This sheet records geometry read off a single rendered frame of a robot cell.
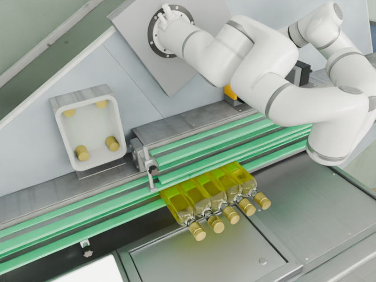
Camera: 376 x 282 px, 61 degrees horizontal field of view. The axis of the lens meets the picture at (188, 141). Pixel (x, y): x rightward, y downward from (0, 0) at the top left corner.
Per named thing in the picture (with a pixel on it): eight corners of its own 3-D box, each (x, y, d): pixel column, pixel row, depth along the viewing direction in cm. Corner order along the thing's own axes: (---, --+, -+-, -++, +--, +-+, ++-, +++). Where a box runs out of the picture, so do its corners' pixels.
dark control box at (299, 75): (278, 81, 134) (293, 88, 128) (281, 63, 129) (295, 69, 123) (294, 76, 137) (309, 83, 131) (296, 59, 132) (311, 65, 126)
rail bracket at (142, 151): (140, 178, 106) (154, 201, 97) (131, 136, 97) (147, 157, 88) (148, 175, 107) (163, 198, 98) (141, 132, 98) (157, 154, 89)
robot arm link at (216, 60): (172, 56, 83) (205, 80, 71) (203, 13, 81) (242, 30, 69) (196, 74, 89) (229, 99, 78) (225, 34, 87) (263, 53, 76)
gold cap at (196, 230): (188, 232, 94) (196, 243, 91) (188, 224, 92) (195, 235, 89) (199, 228, 96) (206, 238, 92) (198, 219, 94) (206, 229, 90)
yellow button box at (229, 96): (222, 99, 124) (234, 107, 119) (222, 81, 120) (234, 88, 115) (238, 94, 127) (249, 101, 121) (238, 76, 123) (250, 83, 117)
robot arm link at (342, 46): (322, 72, 74) (299, 32, 90) (352, 102, 80) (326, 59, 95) (355, 46, 70) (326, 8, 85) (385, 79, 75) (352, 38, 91)
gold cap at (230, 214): (222, 216, 98) (230, 226, 95) (221, 208, 96) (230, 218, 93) (231, 212, 100) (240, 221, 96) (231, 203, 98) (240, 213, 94)
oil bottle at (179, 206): (154, 188, 112) (182, 230, 97) (152, 176, 109) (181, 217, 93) (169, 182, 114) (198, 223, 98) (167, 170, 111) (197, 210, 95)
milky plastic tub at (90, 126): (69, 159, 106) (74, 174, 99) (48, 98, 93) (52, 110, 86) (120, 142, 112) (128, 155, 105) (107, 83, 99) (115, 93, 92)
